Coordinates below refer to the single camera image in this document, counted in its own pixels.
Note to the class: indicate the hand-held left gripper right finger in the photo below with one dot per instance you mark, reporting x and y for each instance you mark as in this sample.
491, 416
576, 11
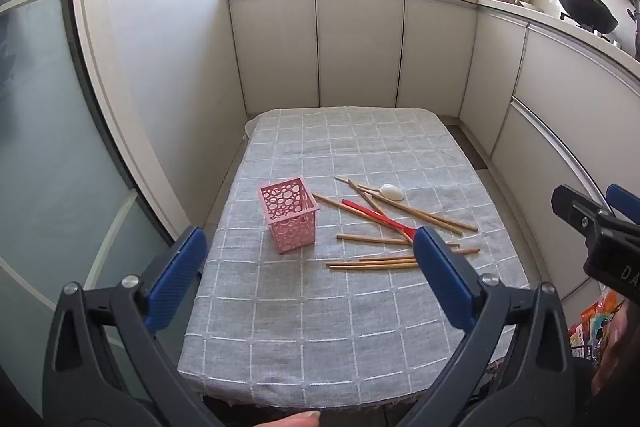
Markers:
440, 277

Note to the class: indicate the gas stove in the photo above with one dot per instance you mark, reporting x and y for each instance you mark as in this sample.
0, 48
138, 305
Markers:
607, 38

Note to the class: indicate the white plastic spoon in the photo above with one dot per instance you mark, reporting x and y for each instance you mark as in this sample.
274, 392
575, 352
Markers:
392, 193

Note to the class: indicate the pink perforated utensil basket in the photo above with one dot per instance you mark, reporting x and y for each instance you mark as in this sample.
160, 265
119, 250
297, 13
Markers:
292, 222

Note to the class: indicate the person's left hand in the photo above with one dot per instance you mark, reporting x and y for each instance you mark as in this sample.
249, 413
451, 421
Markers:
300, 420

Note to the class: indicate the grey checked tablecloth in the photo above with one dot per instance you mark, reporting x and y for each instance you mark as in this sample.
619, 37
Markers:
310, 317

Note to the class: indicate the person's right hand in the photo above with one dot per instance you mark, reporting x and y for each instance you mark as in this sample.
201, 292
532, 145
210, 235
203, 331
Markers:
622, 339

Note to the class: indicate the colourful snack packets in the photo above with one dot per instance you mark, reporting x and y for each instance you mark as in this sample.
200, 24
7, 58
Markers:
590, 327

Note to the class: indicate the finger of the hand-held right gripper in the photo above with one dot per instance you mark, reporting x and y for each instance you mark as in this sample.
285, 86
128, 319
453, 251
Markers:
625, 204
575, 207

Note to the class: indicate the bowls on countertop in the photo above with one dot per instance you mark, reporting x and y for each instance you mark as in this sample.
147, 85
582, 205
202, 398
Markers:
517, 1

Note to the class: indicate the bunch of wooden chopsticks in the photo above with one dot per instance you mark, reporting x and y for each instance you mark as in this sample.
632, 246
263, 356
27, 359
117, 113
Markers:
370, 239

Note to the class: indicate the white cabinet door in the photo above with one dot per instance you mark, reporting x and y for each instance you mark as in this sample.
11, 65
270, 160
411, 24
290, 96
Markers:
435, 52
492, 77
360, 47
272, 52

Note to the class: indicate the red plastic spoon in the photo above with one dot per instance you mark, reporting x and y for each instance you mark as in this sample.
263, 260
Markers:
372, 214

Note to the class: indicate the frosted glass door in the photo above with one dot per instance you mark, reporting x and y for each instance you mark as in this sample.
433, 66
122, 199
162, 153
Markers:
50, 132

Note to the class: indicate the white cabinet drawer front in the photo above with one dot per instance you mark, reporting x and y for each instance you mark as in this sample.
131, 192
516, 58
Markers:
540, 197
575, 82

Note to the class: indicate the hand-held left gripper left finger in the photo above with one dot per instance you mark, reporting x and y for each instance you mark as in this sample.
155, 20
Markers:
175, 277

